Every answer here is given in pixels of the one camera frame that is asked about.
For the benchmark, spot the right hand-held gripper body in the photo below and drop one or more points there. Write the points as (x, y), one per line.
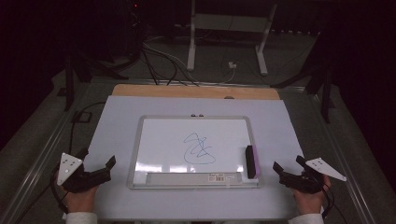
(306, 183)

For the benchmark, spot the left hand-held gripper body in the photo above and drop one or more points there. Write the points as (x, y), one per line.
(90, 180)

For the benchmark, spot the black and purple whiteboard eraser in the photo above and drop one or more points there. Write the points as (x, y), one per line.
(250, 161)

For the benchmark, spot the silver framed whiteboard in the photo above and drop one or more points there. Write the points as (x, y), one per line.
(162, 146)

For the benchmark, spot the person's right hand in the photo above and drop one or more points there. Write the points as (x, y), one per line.
(309, 203)

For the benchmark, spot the person's left hand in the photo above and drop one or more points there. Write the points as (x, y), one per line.
(81, 201)

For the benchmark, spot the black square floor socket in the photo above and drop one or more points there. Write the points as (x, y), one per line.
(82, 116)

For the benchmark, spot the black tripod stand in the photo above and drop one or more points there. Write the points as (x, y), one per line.
(325, 93)
(70, 81)

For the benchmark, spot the large white table sheet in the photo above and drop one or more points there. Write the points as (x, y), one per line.
(193, 202)

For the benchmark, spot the power strip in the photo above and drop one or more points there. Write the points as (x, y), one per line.
(295, 31)

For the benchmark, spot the dark equipment rack red light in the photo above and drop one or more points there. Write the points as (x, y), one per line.
(135, 28)

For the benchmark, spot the aluminium floor rail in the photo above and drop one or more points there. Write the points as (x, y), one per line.
(342, 155)
(236, 84)
(37, 161)

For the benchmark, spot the white metal stand frame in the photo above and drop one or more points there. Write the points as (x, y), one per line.
(230, 23)

